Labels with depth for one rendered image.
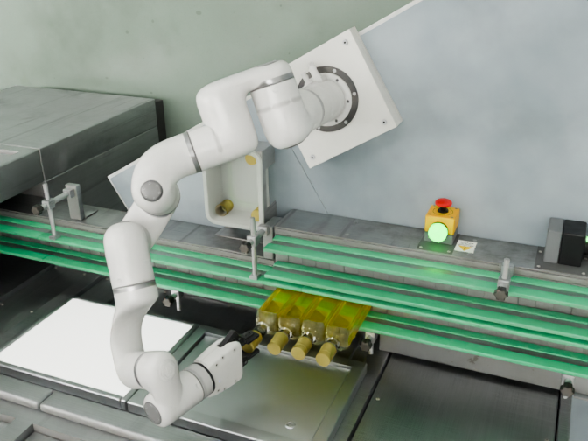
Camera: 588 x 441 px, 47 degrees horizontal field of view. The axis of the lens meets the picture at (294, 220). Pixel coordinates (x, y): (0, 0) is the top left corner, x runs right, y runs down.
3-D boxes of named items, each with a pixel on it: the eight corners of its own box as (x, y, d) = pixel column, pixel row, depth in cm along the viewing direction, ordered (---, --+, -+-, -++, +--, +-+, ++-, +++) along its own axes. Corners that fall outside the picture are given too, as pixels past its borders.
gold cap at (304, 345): (297, 347, 154) (290, 358, 150) (297, 334, 152) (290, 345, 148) (311, 351, 152) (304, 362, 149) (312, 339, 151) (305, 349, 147)
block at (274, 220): (271, 247, 183) (261, 258, 177) (270, 214, 179) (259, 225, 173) (283, 248, 181) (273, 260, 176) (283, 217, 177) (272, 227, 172)
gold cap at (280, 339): (274, 343, 156) (266, 353, 152) (274, 330, 154) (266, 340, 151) (289, 346, 154) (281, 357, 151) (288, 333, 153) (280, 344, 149)
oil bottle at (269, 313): (287, 291, 178) (252, 334, 161) (287, 273, 176) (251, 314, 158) (307, 296, 176) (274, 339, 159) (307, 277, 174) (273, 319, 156)
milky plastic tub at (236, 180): (220, 211, 192) (206, 222, 185) (215, 135, 183) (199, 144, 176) (276, 220, 186) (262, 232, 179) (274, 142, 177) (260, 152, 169)
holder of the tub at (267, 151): (223, 227, 195) (210, 238, 188) (217, 136, 183) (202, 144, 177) (277, 236, 189) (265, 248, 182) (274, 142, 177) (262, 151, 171)
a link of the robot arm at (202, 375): (205, 413, 139) (214, 406, 141) (203, 379, 136) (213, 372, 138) (179, 398, 143) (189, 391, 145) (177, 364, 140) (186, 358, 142)
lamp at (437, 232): (429, 237, 162) (426, 242, 160) (430, 220, 160) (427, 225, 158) (447, 240, 161) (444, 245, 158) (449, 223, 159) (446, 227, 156)
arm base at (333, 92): (287, 76, 162) (261, 86, 149) (331, 51, 156) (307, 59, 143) (317, 134, 164) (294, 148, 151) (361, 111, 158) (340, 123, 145)
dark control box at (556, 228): (545, 246, 160) (542, 262, 153) (549, 215, 156) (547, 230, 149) (582, 252, 157) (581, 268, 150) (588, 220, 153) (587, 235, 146)
